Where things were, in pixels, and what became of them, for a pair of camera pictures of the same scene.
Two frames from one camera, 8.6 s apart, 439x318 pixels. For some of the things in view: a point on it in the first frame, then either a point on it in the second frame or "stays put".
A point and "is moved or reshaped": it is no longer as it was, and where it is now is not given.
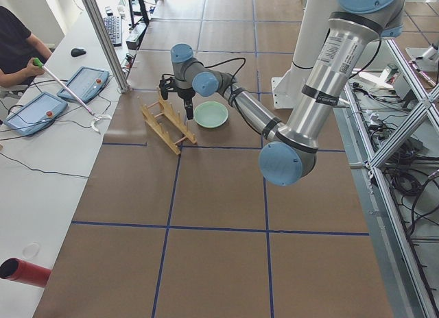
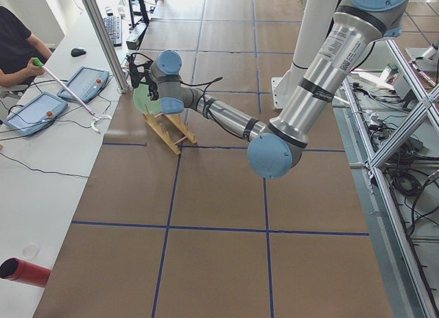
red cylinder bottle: [16, 269] stays put
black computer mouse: [76, 52] stays put
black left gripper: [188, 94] -> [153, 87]
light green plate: [210, 114] is moved or reshaped
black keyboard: [114, 27] stays put
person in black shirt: [18, 47] stays put
